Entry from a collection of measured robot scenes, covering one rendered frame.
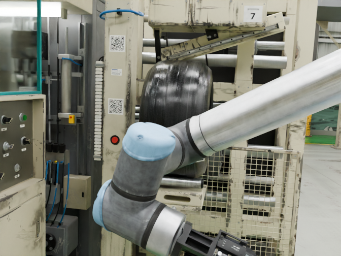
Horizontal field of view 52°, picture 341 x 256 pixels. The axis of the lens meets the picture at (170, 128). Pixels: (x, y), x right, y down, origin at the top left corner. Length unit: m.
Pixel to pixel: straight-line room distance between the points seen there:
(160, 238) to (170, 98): 0.88
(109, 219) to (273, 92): 0.37
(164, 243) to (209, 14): 1.42
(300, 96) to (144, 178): 0.30
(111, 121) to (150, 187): 1.08
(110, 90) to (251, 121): 1.11
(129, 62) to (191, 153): 1.01
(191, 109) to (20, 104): 0.69
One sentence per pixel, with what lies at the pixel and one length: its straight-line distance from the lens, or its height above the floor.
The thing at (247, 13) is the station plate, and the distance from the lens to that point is 1.89.
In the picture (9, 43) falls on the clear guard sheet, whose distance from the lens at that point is 1.46.
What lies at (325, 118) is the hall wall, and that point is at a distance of 11.59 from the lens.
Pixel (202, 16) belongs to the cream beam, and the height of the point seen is 1.68.
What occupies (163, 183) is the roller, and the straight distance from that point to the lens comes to 1.61.
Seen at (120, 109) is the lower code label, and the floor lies 1.20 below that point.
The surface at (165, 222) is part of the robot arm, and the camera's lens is 0.65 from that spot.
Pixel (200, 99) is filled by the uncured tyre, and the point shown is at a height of 1.28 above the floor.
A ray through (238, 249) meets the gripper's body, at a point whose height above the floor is 1.06.
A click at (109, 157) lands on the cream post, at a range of 1.73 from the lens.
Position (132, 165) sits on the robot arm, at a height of 1.19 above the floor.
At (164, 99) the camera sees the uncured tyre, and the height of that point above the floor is 1.27.
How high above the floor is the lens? 1.34
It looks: 7 degrees down
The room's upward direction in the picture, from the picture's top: 3 degrees clockwise
